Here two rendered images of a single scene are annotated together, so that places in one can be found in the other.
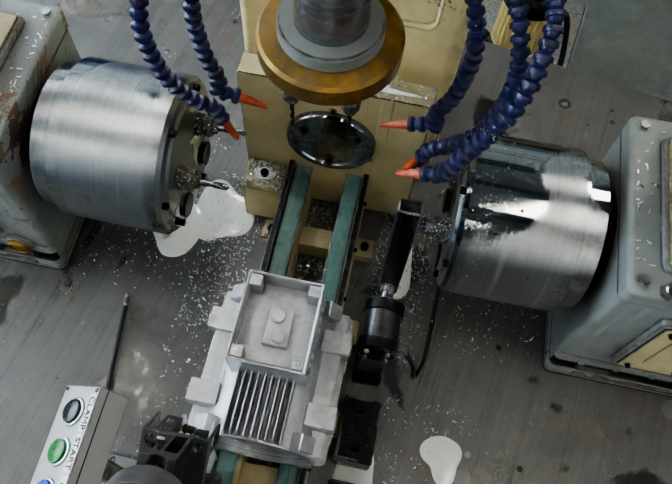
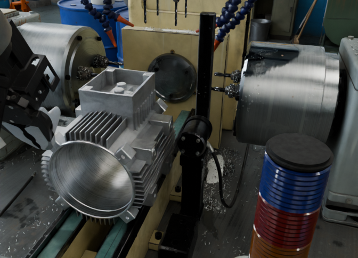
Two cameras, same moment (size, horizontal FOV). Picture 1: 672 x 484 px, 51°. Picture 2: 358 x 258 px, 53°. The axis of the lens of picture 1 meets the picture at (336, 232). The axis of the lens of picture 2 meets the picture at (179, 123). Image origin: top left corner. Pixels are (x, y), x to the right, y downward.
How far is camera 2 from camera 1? 0.68 m
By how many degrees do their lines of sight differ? 36
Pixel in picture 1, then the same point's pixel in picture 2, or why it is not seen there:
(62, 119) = (22, 30)
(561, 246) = (311, 71)
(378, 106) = (196, 42)
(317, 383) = (144, 135)
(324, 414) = (146, 143)
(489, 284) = (268, 107)
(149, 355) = (38, 201)
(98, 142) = (37, 38)
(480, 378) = not seen: hidden behind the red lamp
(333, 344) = (158, 118)
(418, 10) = (217, 5)
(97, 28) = not seen: hidden behind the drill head
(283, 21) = not seen: outside the picture
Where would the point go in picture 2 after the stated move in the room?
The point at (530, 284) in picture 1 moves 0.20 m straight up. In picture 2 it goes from (295, 102) to (314, 1)
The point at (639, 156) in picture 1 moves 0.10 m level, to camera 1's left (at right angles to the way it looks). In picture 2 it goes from (351, 44) to (307, 42)
